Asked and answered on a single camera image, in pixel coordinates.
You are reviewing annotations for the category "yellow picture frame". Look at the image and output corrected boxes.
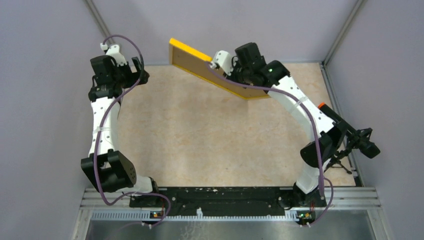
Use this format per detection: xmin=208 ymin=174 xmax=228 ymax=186
xmin=168 ymin=38 xmax=269 ymax=100

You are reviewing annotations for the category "brown frame backing board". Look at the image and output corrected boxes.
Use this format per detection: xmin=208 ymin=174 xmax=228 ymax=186
xmin=169 ymin=45 xmax=256 ymax=100

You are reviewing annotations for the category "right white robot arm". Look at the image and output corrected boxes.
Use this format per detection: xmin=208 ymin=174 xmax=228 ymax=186
xmin=229 ymin=42 xmax=347 ymax=206

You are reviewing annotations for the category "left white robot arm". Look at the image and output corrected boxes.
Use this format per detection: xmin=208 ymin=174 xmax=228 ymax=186
xmin=80 ymin=54 xmax=161 ymax=207

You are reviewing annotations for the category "black mini tripod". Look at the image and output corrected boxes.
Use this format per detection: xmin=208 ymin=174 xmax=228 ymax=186
xmin=324 ymin=150 xmax=353 ymax=175

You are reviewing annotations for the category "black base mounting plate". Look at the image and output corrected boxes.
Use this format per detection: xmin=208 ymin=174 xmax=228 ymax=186
xmin=129 ymin=186 xmax=327 ymax=218

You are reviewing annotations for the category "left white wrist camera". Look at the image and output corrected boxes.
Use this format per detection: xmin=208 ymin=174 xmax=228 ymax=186
xmin=100 ymin=43 xmax=128 ymax=67

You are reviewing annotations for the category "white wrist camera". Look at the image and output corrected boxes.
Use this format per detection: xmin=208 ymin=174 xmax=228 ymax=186
xmin=209 ymin=50 xmax=234 ymax=76
xmin=100 ymin=43 xmax=128 ymax=67

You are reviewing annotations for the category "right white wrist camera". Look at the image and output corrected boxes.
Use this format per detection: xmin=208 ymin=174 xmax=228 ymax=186
xmin=209 ymin=50 xmax=234 ymax=76

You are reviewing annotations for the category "white cable duct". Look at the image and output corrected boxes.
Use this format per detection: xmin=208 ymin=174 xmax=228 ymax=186
xmin=91 ymin=209 xmax=298 ymax=222

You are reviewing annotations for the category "aluminium front rail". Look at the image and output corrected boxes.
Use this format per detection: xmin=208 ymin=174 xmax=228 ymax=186
xmin=79 ymin=187 xmax=382 ymax=210

